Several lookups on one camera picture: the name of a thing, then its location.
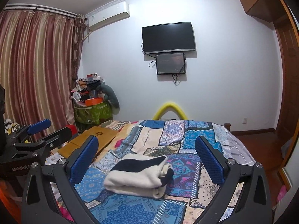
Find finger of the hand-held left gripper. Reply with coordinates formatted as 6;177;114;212
12;119;52;145
12;126;73;166

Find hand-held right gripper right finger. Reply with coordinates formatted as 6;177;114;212
195;135;272;224

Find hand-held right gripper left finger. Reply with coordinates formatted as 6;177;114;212
21;135;100;224

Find cream navy striped sweater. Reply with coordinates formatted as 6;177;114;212
103;153;175;200

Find pile of clothes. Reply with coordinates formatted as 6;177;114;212
70;73;105;103

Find red plastic stool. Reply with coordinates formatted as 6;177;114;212
64;125;78;136

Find crumpled papers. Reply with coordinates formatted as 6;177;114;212
3;119;22;134

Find grey bed sheet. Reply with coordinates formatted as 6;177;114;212
220;124;256;166

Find orange cloth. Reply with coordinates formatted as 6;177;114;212
0;180;11;224

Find orange box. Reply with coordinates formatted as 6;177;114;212
84;98;103;106

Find orange yellow plush blanket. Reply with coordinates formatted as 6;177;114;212
93;120;244;215

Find striped pink curtain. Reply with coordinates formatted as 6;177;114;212
0;10;86;136

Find grey plush toy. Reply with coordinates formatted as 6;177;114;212
97;83;120;115

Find yellow foam tube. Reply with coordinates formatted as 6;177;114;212
152;101;188;120

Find pink object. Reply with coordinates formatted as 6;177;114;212
276;184;287;203

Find white wood-framed wardrobe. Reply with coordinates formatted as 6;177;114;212
269;0;299;215

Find white air conditioner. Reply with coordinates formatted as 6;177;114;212
85;1;130;32

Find small wall monitor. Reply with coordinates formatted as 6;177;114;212
156;52;187;75

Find white curtain rail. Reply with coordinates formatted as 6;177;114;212
3;3;88;19

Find wall television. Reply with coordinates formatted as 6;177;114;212
141;22;196;55

